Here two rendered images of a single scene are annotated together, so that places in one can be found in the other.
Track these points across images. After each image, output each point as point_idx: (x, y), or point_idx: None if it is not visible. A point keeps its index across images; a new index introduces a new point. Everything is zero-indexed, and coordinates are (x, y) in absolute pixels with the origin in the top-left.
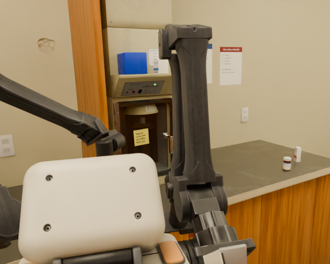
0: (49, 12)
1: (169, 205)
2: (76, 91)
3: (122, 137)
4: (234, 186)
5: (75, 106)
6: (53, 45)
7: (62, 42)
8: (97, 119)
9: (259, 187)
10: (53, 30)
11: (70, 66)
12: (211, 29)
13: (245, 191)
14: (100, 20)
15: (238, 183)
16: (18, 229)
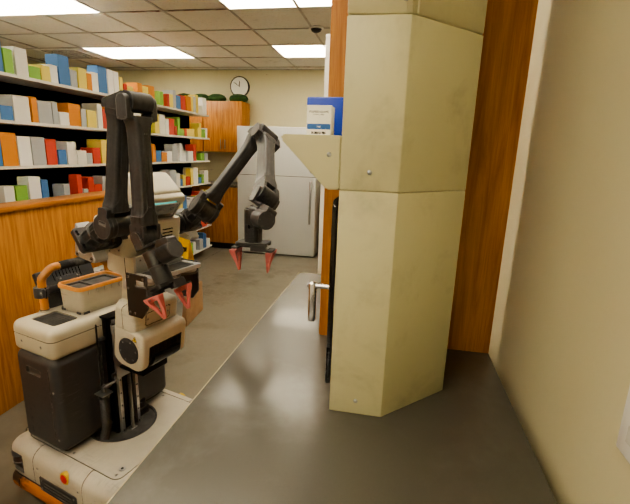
0: (536, 18)
1: (253, 361)
2: (523, 182)
3: (257, 215)
4: (184, 464)
5: (517, 214)
6: (527, 85)
7: (533, 75)
8: (259, 185)
9: (112, 499)
10: (532, 54)
11: (529, 126)
12: (101, 100)
13: (146, 461)
14: (329, 57)
15: (184, 484)
16: (189, 209)
